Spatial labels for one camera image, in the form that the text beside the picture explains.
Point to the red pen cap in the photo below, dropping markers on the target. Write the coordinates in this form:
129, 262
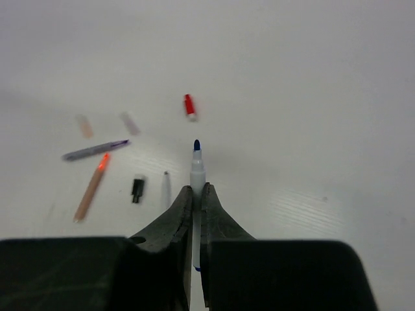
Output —
189, 107

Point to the black pen cap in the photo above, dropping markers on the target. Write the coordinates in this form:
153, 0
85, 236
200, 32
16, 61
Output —
138, 187

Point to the black marker pen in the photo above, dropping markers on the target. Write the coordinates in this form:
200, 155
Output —
166, 190

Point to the orange highlighter pen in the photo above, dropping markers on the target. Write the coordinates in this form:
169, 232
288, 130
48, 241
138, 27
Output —
91, 189

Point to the blue marker pen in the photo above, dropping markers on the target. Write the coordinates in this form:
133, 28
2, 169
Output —
197, 182

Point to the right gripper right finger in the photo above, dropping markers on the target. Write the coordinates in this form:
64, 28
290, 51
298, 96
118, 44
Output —
216, 224

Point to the purple highlighter pen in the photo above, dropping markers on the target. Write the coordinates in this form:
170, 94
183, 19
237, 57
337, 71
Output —
95, 150

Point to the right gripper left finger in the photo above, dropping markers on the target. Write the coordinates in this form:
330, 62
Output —
165, 245

